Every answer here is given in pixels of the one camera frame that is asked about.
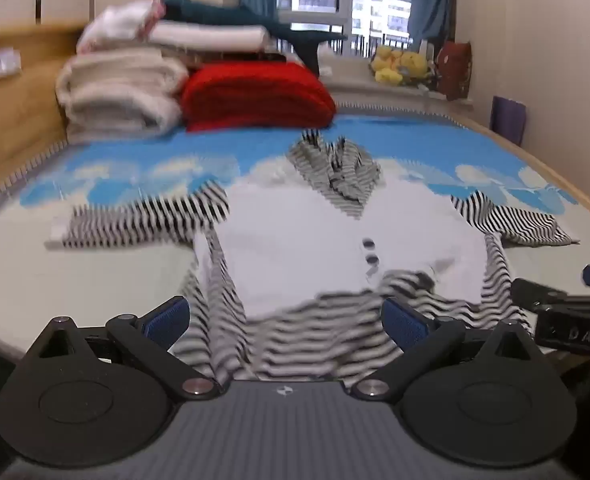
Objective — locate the window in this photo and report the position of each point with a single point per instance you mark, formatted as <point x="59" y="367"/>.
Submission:
<point x="345" y="0"/>

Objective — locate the teal garment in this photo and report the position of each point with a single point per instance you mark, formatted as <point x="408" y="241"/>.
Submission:
<point x="255" y="17"/>

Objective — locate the white wall socket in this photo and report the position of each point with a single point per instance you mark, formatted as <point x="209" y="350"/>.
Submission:
<point x="6" y="62"/>

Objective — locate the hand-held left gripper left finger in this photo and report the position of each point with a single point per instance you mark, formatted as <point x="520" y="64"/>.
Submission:
<point x="167" y="317"/>

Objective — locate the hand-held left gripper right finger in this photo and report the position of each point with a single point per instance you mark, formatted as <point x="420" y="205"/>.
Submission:
<point x="405" y="322"/>

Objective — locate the pink and white cloth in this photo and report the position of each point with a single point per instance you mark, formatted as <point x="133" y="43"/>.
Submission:
<point x="120" y="22"/>

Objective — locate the blue and white bed mat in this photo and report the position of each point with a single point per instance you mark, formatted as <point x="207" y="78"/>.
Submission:
<point x="125" y="270"/>

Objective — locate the white folded cloth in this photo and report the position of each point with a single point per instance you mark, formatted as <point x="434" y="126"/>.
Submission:
<point x="210" y="37"/>

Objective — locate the yellow plush toys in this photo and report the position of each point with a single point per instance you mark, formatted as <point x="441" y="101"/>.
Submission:
<point x="400" y="65"/>

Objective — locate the wooden bed headboard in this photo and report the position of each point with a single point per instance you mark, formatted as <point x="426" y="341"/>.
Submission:
<point x="20" y="100"/>

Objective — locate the dark red bag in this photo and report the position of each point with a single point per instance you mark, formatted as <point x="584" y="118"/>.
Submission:
<point x="456" y="70"/>

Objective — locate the red folded blanket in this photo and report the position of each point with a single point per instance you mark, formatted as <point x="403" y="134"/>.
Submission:
<point x="255" y="95"/>

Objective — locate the striped and white baby garment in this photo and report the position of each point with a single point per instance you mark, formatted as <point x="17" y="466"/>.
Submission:
<point x="305" y="240"/>

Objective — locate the cream folded blanket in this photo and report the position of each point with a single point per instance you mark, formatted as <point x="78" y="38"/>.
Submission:
<point x="120" y="95"/>

